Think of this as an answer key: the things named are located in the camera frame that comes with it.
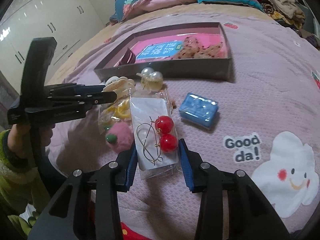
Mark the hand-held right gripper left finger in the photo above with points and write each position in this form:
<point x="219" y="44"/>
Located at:
<point x="132" y="166"/>

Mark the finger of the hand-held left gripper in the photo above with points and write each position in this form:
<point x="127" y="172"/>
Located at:
<point x="87" y="89"/>
<point x="100" y="99"/>

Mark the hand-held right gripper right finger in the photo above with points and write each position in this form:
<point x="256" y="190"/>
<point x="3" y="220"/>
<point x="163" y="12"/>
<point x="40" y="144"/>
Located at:
<point x="187" y="166"/>

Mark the cream flower hair claw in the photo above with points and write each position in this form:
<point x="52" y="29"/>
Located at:
<point x="120" y="86"/>

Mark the earring card clear packet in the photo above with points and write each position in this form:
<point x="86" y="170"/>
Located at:
<point x="150" y="110"/>

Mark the pearl hair clip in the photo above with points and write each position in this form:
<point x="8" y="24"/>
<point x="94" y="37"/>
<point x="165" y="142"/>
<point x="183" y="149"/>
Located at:
<point x="151" y="78"/>

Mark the dark grey cardboard box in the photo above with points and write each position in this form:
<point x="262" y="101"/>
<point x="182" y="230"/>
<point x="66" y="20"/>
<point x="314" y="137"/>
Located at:
<point x="190" y="67"/>

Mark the person's left hand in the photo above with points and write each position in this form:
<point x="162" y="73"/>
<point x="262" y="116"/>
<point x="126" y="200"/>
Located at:
<point x="16" y="140"/>

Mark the dark red hair clip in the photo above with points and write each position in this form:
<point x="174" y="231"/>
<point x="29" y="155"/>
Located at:
<point x="128" y="58"/>

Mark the small blue box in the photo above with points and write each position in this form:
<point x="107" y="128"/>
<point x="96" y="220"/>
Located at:
<point x="198" y="110"/>

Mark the white wardrobe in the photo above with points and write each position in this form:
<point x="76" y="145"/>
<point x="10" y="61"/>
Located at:
<point x="45" y="17"/>

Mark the red cloth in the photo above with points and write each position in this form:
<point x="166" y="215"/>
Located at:
<point x="160" y="231"/>

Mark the pink printed blanket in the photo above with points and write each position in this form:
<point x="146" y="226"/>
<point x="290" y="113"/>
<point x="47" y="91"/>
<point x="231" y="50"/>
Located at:
<point x="262" y="92"/>

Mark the pile of clothes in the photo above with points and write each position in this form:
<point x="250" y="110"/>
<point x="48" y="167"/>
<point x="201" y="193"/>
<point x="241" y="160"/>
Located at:
<point x="282" y="2"/>

